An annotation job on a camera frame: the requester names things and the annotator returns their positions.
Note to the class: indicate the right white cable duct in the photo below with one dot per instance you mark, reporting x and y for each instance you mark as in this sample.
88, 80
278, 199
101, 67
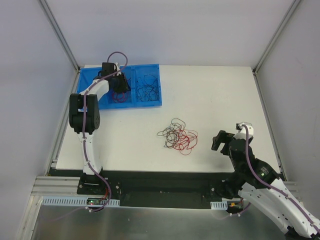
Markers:
219, 205

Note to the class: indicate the left aluminium frame post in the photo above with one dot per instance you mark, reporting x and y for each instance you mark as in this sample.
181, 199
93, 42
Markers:
59, 34

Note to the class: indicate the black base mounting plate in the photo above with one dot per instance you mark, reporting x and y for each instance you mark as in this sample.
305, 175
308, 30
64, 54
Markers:
151, 189

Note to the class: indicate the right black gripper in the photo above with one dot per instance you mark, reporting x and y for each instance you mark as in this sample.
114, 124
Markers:
223, 139

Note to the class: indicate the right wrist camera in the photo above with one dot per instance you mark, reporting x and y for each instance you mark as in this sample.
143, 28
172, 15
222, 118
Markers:
245, 130

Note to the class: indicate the right aluminium frame post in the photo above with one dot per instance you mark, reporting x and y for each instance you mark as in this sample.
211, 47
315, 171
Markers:
277, 34

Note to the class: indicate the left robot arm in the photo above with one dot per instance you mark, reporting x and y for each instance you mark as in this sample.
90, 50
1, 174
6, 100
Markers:
84, 117

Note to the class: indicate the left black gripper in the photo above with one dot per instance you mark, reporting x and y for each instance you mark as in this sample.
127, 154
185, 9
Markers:
122, 83

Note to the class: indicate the aluminium frame post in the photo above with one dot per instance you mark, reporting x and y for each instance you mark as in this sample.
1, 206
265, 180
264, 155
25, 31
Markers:
59, 34
277, 34

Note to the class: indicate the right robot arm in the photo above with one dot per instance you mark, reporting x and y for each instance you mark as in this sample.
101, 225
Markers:
258, 183

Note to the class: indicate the blue plastic divided bin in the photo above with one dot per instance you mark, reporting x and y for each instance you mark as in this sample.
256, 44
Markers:
145, 84

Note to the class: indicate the white cable duct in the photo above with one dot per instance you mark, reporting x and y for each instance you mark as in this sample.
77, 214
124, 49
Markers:
71, 201
219, 205

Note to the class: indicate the left white cable duct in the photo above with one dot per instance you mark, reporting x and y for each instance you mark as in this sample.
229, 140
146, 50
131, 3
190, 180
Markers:
71, 201

